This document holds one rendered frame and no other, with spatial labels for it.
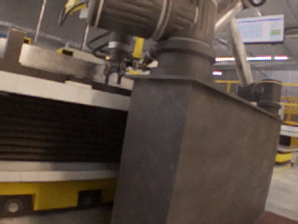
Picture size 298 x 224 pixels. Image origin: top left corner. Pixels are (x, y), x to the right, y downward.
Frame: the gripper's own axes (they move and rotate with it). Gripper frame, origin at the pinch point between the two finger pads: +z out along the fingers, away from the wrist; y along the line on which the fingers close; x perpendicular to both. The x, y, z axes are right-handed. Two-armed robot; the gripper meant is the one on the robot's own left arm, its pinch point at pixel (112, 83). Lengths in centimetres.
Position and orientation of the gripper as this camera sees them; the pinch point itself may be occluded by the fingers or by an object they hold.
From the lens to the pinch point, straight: 112.4
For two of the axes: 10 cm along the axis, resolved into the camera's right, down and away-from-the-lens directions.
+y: 7.2, 1.1, -6.9
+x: 6.8, 1.3, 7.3
